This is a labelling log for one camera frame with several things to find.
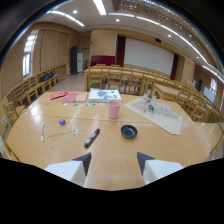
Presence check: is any dark bag on chairs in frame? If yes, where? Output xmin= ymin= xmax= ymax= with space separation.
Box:
xmin=38 ymin=71 xmax=56 ymax=83

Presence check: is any wooden chair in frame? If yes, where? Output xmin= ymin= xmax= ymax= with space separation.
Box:
xmin=105 ymin=68 xmax=124 ymax=92
xmin=88 ymin=66 xmax=105 ymax=90
xmin=125 ymin=71 xmax=145 ymax=96

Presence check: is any red booklet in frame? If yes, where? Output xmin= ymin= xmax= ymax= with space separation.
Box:
xmin=61 ymin=92 xmax=79 ymax=103

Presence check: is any orange booklet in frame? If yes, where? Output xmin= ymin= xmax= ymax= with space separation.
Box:
xmin=74 ymin=92 xmax=89 ymax=103

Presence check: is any white book with dark print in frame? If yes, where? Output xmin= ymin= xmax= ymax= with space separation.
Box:
xmin=87 ymin=87 xmax=123 ymax=103

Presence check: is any white standing appliance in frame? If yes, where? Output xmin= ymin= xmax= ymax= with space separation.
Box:
xmin=76 ymin=50 xmax=85 ymax=74

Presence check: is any metal spoon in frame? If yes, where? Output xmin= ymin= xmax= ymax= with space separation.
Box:
xmin=40 ymin=123 xmax=46 ymax=143

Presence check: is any black marker pen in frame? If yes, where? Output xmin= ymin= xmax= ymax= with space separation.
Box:
xmin=83 ymin=127 xmax=101 ymax=149

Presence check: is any clear plastic bag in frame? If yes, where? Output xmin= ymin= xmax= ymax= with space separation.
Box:
xmin=131 ymin=95 xmax=180 ymax=122

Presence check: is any dark red curtain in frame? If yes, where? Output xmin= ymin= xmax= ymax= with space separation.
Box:
xmin=115 ymin=35 xmax=127 ymax=68
xmin=169 ymin=54 xmax=180 ymax=81

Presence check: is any beige paper sheet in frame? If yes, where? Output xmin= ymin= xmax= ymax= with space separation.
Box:
xmin=124 ymin=96 xmax=184 ymax=136

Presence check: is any long wooden desk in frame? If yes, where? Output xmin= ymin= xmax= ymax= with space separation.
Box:
xmin=83 ymin=66 xmax=198 ymax=93

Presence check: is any pink plastic cup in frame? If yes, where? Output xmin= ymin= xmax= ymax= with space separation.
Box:
xmin=107 ymin=99 xmax=122 ymax=120

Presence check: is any small black bowl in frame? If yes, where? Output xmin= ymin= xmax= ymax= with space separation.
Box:
xmin=120 ymin=124 xmax=138 ymax=140

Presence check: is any white projection screen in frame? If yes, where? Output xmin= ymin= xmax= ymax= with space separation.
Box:
xmin=123 ymin=37 xmax=176 ymax=76

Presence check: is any red cloth pouch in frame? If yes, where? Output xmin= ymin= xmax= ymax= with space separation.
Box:
xmin=49 ymin=91 xmax=69 ymax=101

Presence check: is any black tall cabinet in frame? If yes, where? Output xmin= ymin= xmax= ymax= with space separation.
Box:
xmin=69 ymin=46 xmax=79 ymax=75

